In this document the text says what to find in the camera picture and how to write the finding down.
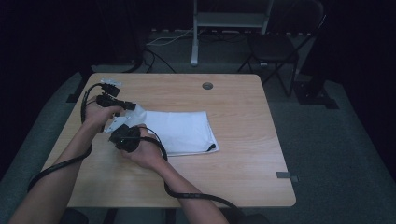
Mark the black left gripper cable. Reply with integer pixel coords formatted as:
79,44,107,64
27,82,106,193

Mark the white printed tank top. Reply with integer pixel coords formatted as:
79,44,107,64
123,104,220,158

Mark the black table leg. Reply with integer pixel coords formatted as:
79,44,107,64
103,207,120,224
165,207,178,224

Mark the grey tape strip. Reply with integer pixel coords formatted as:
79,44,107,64
276,171,300,183

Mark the grey metal stand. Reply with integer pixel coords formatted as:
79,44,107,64
191,0,275,67

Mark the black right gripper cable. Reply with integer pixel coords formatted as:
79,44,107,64
136,125,248,219

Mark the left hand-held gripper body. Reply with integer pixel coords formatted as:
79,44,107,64
95,78,123,109

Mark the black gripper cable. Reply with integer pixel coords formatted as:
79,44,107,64
136,125,248,219
27,82,106,193

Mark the person's left hand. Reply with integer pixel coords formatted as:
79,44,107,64
81,96,123,133

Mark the black stand with base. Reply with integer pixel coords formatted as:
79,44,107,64
293,0,340,110

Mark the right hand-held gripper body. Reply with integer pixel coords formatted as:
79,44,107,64
104,115,143,154

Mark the white floor cable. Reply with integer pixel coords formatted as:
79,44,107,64
146,27,207,47

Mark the black floor cable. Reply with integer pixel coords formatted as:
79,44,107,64
142,47,177,75

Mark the person's left leg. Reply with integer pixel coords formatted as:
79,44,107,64
59,208,91,224

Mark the black folding chair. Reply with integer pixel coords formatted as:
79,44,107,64
237,0,327,98

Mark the person's right hand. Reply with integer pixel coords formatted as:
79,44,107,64
120,127,168,171

